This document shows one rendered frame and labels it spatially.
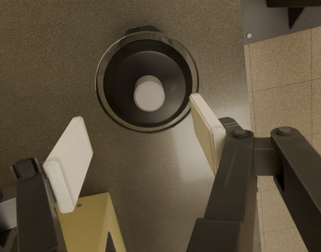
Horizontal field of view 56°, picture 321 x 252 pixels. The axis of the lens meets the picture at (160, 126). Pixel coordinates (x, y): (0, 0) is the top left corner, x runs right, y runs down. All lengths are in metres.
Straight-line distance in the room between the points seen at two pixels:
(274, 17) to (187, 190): 1.11
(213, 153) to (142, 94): 0.13
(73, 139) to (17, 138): 0.44
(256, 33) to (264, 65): 0.17
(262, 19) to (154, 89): 1.32
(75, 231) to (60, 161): 0.41
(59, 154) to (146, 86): 0.13
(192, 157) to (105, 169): 0.17
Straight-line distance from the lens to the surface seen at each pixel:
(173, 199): 0.65
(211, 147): 0.15
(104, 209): 0.59
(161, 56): 0.30
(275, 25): 1.59
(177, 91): 0.30
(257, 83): 1.62
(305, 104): 1.76
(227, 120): 0.18
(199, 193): 0.65
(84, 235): 0.55
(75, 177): 0.18
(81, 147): 0.20
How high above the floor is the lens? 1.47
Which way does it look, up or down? 69 degrees down
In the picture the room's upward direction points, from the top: 171 degrees clockwise
